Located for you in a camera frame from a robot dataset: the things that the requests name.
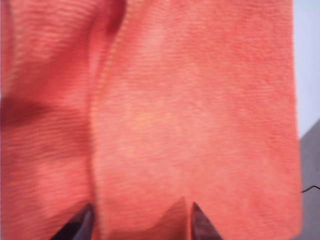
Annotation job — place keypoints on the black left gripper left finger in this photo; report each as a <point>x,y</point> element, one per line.
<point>77,227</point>

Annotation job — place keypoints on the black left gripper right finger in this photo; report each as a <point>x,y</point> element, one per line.
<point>202,227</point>

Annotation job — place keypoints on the orange microfibre rag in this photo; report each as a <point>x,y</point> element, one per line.
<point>175,100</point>

